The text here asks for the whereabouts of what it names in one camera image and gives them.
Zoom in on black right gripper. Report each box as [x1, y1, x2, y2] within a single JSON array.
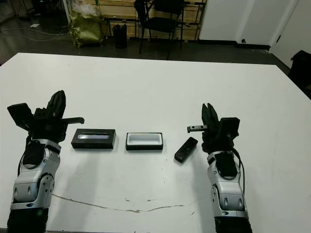
[[187, 103, 240, 153]]

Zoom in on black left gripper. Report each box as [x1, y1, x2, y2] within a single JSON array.
[[25, 90, 86, 144]]

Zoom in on slim black camera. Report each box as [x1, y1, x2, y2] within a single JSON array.
[[174, 137, 199, 163]]

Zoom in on black box lid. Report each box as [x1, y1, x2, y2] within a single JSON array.
[[70, 128, 117, 150]]

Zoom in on black box base white insert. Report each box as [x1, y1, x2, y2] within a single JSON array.
[[125, 132, 163, 151]]

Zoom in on green sack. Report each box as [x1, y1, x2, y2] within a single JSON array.
[[69, 9, 105, 48]]

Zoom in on black waste bin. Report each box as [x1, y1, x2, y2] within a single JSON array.
[[111, 24, 128, 49]]

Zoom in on clear plastic bag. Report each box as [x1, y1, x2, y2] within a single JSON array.
[[72, 3, 99, 17]]

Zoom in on black seat back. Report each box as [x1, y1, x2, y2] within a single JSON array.
[[290, 50, 311, 100]]

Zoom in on black chair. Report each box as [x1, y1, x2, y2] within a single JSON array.
[[135, 0, 185, 60]]

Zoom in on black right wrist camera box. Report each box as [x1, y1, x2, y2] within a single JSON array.
[[218, 117, 241, 137]]

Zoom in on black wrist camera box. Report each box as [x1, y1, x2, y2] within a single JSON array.
[[218, 117, 241, 137], [7, 103, 34, 129]]

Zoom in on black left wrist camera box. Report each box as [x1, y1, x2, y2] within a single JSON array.
[[7, 103, 34, 129]]

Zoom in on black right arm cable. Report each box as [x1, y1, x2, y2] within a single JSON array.
[[232, 147, 246, 195]]

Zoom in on white floor cable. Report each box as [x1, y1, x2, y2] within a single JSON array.
[[0, 24, 71, 42]]

